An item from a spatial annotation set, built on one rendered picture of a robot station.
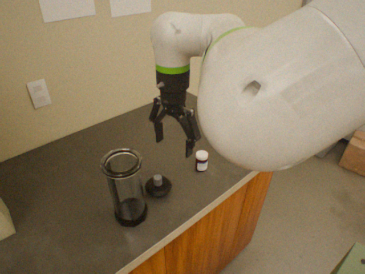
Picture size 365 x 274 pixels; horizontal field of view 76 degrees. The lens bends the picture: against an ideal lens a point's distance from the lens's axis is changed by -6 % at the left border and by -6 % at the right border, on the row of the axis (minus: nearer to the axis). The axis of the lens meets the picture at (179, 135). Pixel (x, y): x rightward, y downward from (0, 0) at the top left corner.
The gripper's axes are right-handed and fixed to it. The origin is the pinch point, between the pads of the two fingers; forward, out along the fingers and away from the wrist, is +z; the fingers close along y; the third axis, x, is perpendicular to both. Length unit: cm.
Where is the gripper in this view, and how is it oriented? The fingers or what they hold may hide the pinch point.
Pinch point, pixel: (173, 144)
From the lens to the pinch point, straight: 81.0
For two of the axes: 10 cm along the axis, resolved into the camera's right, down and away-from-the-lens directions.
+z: 0.0, 8.0, 5.9
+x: 6.1, -4.7, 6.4
